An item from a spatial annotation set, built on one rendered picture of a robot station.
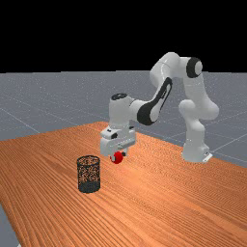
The dark mesh basket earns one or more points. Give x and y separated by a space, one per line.
88 175

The red ball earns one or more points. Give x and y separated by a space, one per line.
118 158

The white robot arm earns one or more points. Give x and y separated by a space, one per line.
193 96

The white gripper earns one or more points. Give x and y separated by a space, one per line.
115 141

